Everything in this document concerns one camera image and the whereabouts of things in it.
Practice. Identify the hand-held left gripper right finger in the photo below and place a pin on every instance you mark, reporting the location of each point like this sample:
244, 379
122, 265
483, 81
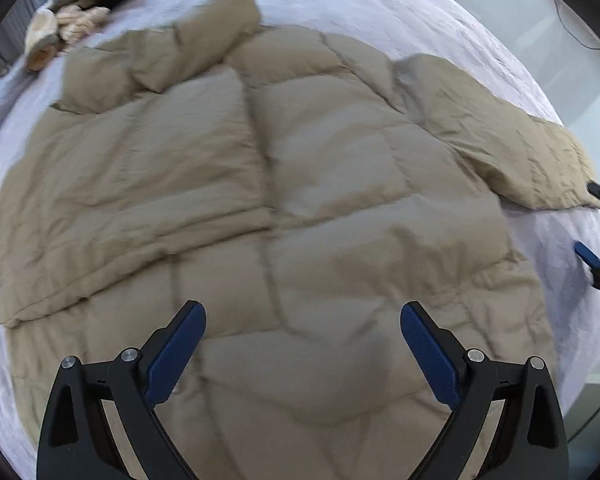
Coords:
432, 355

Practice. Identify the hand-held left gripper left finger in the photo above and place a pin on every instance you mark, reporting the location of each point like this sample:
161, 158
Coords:
172, 355

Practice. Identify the beige puffer jacket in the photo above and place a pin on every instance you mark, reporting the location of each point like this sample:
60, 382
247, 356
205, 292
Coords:
260, 200

